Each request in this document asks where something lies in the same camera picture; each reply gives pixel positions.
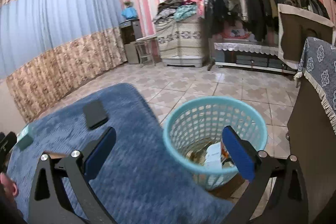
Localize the grey water dispenser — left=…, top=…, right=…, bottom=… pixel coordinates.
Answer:
left=119, top=19, right=143, bottom=64

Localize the blue covered water bottle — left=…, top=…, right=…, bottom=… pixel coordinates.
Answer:
left=121, top=7, right=138, bottom=20

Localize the teal tissue box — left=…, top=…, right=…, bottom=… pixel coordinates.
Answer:
left=16, top=124, right=34, bottom=151

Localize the brown flat tray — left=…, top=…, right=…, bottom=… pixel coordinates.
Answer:
left=45, top=151, right=68, bottom=159

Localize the light blue carton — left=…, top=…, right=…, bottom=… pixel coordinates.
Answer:
left=204, top=142, right=222, bottom=170

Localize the blue floral curtain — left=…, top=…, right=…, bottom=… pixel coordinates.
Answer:
left=1, top=0, right=126, bottom=122

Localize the blue fluffy table cover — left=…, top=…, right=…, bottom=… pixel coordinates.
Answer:
left=7, top=83, right=233, bottom=223

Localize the small metal stool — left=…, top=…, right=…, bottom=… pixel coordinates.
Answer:
left=133, top=35, right=157, bottom=67

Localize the low tv bench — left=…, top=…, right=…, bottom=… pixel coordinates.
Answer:
left=209, top=39, right=295, bottom=75

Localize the light blue plastic basket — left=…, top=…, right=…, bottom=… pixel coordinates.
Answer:
left=163, top=96, right=268, bottom=190

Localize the clothes rack with garments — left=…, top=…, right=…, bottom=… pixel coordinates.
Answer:
left=199, top=0, right=332, bottom=69

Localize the covered chest with clothes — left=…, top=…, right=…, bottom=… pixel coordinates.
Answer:
left=152, top=0, right=206, bottom=68

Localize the blue floral draped furniture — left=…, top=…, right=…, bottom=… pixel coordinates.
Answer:
left=294, top=37, right=335, bottom=129

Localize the black rectangular case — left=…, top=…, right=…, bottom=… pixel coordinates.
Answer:
left=83, top=100, right=109, bottom=130

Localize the person's left hand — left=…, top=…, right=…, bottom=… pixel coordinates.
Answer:
left=1, top=172, right=19, bottom=203

